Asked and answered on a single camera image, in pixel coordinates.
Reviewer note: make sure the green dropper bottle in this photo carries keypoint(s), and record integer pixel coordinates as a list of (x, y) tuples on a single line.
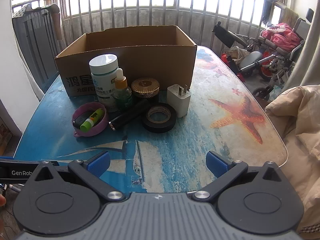
[(123, 97)]

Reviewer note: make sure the white pill bottle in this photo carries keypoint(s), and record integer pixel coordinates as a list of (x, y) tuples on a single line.
[(100, 80)]

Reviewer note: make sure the person's left hand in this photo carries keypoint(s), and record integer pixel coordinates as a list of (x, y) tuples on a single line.
[(2, 200)]

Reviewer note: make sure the grey padded seat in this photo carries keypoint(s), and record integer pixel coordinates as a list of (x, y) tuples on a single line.
[(250, 60)]

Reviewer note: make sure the pink clothes pile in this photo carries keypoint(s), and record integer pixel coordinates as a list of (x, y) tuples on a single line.
[(282, 37)]

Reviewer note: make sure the folding wheelchair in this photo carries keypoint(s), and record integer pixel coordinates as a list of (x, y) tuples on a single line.
[(303, 26)]

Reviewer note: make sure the black cylinder tube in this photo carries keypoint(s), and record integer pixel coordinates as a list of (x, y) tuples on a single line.
[(130, 115)]

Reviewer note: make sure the beige hanging towel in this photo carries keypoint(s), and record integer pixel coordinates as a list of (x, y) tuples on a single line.
[(290, 16)]

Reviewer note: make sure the black tape roll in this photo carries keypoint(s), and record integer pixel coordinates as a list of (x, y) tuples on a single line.
[(150, 127)]

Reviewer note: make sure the tan hanging cloth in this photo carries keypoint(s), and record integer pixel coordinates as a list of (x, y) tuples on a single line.
[(57, 22)]

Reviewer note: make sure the grey cabinet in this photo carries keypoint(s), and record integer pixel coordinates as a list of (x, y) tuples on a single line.
[(35, 42)]

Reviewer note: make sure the light curtain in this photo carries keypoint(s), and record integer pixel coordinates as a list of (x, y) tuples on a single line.
[(312, 55)]

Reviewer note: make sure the white charger plug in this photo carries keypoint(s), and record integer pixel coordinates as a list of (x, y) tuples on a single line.
[(178, 102)]

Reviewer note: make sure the black car key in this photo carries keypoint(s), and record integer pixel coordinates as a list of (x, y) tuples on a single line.
[(79, 121)]

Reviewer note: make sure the printed cardboard carton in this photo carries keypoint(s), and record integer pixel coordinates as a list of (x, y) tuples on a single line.
[(5, 137)]

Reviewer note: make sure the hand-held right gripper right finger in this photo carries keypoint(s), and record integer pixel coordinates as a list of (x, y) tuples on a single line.
[(216, 162)]

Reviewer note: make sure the pink plastic lid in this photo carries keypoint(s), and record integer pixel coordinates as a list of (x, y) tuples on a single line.
[(100, 128)]

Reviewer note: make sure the brown cardboard box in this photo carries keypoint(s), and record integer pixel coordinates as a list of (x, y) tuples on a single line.
[(150, 62)]

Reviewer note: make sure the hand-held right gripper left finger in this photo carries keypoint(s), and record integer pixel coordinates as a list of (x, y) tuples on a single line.
[(100, 161)]

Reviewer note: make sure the beige blanket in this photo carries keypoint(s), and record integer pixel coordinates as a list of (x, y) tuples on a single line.
[(300, 130)]

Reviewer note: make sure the metal balcony railing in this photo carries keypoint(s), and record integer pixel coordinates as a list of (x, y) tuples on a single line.
[(178, 12)]

